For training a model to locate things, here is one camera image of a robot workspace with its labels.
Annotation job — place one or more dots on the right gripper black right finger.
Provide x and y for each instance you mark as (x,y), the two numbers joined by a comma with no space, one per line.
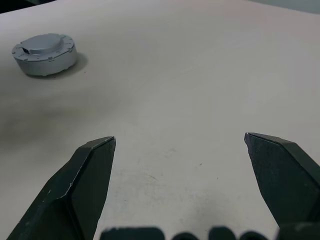
(282,180)

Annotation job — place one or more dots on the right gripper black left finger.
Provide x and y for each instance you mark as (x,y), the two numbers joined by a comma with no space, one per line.
(65,195)

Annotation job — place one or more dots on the round hinged housing lid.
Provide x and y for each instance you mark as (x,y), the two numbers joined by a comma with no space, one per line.
(42,45)

